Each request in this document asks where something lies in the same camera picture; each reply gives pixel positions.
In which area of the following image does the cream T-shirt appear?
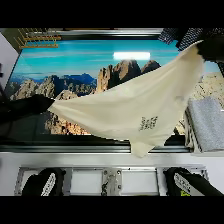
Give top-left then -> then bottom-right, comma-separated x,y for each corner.
47,40 -> 205,159

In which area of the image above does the grey garment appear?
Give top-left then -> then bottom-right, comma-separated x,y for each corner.
186,96 -> 224,153

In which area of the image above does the silver frame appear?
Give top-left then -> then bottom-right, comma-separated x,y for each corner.
0,145 -> 211,197

